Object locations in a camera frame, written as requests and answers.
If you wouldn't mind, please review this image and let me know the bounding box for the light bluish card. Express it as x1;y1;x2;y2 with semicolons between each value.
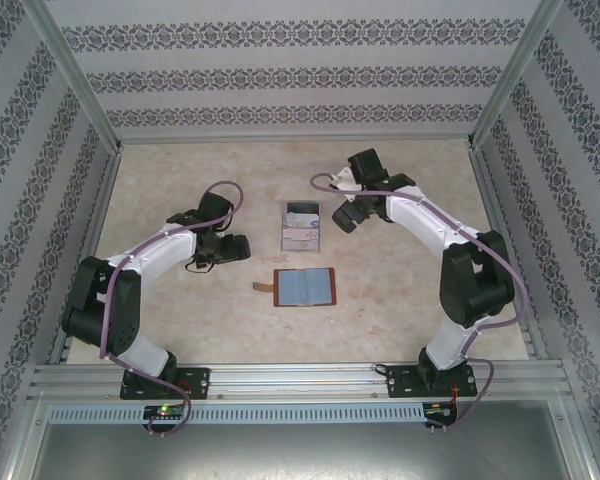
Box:
284;211;320;229

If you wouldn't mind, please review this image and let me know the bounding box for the greyish white card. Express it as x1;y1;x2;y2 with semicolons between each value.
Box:
281;238;323;252

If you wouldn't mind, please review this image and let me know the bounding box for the brown leather card holder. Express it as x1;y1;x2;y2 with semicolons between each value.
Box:
252;267;337;309

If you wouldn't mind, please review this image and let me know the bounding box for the clear acrylic card stand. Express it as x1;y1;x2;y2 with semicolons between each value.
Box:
279;199;324;254

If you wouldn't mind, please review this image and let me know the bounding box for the green circuit board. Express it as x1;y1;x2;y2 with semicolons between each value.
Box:
143;404;186;420
424;402;459;419

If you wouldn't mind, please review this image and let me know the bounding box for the grey metal panel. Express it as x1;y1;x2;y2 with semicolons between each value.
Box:
27;424;576;480

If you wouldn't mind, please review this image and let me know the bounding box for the purple cable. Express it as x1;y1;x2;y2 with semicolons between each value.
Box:
310;172;529;437
98;179;249;440

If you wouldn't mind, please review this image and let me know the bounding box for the thin black cable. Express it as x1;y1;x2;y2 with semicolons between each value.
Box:
183;253;215;275

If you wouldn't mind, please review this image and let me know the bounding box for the aluminium side rail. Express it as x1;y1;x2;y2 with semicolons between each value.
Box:
49;147;126;365
467;144;551;361

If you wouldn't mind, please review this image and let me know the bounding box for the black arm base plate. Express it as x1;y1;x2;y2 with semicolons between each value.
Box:
122;367;212;402
385;364;479;400

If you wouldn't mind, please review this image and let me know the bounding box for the long aluminium mounting rail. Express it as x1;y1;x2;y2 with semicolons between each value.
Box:
27;363;567;402

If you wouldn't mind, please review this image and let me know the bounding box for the aluminium frame post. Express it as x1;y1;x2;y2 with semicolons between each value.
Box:
22;0;126;154
465;0;567;151

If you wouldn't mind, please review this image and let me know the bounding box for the grey slotted cable duct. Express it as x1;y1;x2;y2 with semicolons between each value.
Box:
46;402;427;424

